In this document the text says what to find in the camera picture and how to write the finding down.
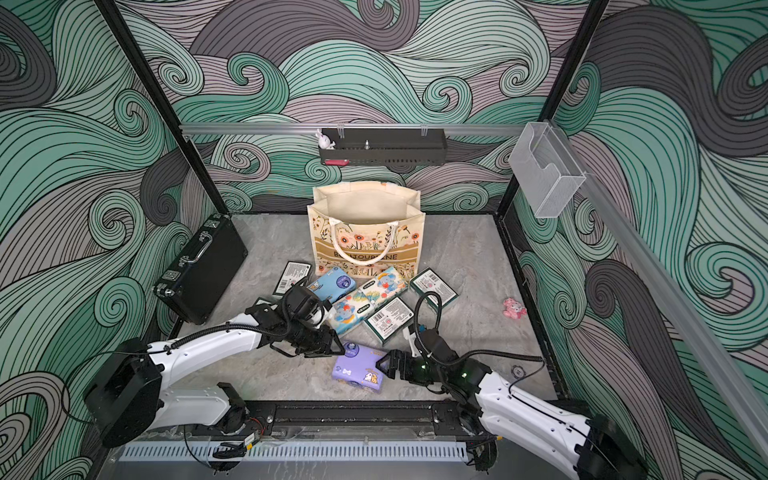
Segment round sticker on table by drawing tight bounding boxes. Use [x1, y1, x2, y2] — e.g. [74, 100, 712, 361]
[511, 365, 526, 380]

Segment pink toy figure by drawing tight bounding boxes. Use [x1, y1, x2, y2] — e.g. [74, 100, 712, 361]
[503, 298, 527, 320]

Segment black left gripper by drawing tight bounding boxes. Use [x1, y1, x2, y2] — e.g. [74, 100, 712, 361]
[285, 320, 348, 357]

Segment black briefcase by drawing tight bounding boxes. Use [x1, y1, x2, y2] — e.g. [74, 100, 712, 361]
[153, 213, 248, 325]

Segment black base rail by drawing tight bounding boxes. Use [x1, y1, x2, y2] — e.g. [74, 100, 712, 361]
[245, 400, 491, 439]

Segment black corner frame post right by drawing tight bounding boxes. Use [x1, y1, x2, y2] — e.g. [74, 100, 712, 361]
[496, 0, 610, 217]

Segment black wall shelf tray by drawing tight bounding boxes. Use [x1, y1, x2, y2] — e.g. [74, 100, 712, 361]
[318, 129, 448, 168]

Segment green tissue pack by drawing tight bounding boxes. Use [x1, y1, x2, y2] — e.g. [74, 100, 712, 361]
[365, 298, 415, 345]
[252, 297, 276, 306]
[273, 261, 312, 296]
[410, 268, 459, 307]

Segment aluminium wall rail right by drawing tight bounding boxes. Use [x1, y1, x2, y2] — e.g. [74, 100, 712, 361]
[553, 127, 767, 455]

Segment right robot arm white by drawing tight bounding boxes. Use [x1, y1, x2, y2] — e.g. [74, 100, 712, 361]
[376, 350, 648, 479]

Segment clear acrylic wall box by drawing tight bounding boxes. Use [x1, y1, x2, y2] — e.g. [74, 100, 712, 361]
[509, 122, 585, 219]

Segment aluminium wall rail back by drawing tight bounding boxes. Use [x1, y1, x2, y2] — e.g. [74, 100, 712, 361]
[179, 122, 525, 137]

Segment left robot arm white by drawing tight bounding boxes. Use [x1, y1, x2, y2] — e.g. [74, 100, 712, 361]
[84, 304, 345, 448]

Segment purple tissue pack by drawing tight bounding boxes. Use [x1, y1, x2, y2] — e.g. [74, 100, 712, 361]
[331, 342, 385, 392]

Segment elephant print tissue pack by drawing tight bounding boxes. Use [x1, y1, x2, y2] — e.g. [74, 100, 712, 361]
[326, 267, 408, 336]

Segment black corner frame post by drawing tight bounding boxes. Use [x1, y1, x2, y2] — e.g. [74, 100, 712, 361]
[94, 0, 230, 214]
[496, 0, 610, 217]

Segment white rabbit figurine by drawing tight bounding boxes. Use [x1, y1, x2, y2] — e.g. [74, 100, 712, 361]
[315, 129, 335, 150]

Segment white slotted cable duct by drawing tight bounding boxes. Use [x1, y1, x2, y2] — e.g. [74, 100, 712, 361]
[118, 441, 468, 463]

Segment floral canvas tote bag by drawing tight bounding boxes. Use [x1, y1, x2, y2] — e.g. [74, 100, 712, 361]
[307, 181, 426, 280]

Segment black corner frame post left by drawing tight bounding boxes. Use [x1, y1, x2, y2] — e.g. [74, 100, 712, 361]
[94, 0, 230, 214]

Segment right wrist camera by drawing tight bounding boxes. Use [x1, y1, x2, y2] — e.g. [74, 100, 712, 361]
[405, 324, 451, 360]

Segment blue dog tissue pack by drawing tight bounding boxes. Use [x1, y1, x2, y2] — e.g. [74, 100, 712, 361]
[308, 266, 357, 304]

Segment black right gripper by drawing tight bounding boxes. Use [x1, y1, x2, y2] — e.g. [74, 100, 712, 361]
[376, 349, 448, 383]

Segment aluminium wall rail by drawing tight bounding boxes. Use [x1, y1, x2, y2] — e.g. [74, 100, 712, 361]
[179, 122, 525, 137]
[553, 127, 767, 455]

